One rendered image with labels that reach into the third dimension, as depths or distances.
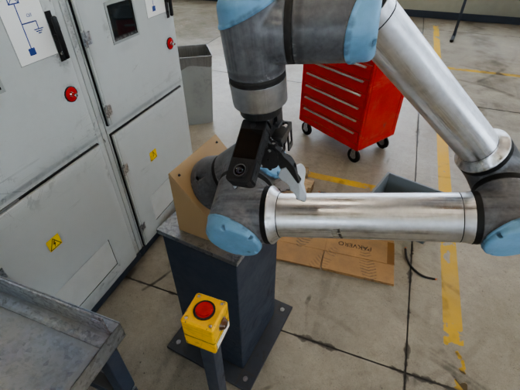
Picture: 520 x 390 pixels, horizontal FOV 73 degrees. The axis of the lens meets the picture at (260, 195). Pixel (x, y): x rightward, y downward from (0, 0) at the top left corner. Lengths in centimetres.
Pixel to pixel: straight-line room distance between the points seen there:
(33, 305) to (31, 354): 13
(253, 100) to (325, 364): 143
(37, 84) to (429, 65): 122
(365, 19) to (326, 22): 5
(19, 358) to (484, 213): 102
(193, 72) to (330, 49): 279
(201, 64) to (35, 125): 199
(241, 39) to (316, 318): 157
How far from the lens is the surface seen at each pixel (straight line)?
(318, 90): 295
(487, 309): 223
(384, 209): 82
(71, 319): 97
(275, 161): 62
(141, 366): 183
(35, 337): 99
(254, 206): 84
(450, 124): 79
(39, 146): 150
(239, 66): 53
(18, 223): 152
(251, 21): 50
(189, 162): 113
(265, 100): 55
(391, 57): 68
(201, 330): 82
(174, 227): 124
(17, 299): 108
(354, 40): 50
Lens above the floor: 159
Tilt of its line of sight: 39 degrees down
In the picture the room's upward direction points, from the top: straight up
